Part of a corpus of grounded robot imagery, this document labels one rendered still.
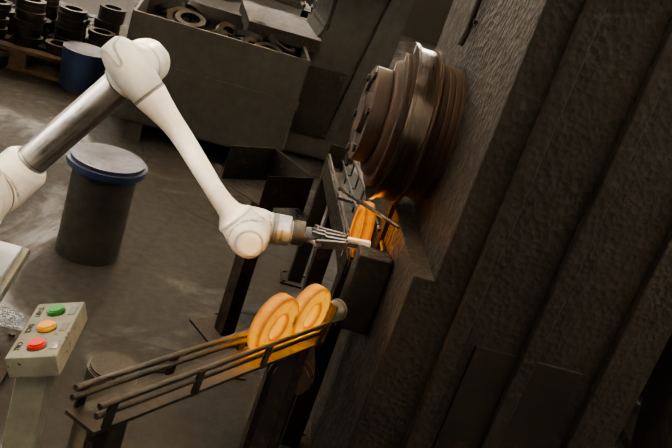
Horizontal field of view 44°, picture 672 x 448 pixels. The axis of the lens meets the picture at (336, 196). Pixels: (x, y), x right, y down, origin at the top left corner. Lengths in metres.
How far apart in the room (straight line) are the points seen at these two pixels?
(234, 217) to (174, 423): 0.81
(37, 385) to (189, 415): 0.91
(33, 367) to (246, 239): 0.65
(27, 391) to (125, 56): 0.92
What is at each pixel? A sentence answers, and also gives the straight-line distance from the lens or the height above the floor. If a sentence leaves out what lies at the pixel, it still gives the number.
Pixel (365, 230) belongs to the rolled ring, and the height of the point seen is 0.79.
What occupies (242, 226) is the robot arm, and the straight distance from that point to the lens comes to 2.22.
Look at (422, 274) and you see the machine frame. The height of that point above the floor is 0.87.
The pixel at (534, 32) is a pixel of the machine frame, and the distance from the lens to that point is 1.94.
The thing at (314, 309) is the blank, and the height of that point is 0.71.
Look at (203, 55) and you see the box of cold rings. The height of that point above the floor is 0.60.
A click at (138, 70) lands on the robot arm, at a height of 1.06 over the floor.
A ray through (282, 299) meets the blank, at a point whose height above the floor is 0.80.
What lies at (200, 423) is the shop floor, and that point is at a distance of 2.80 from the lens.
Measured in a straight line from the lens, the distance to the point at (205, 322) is 3.30.
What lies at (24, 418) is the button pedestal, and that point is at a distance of 2.06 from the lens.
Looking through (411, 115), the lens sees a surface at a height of 1.20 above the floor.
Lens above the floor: 1.67
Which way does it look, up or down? 19 degrees down
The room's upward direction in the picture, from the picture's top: 19 degrees clockwise
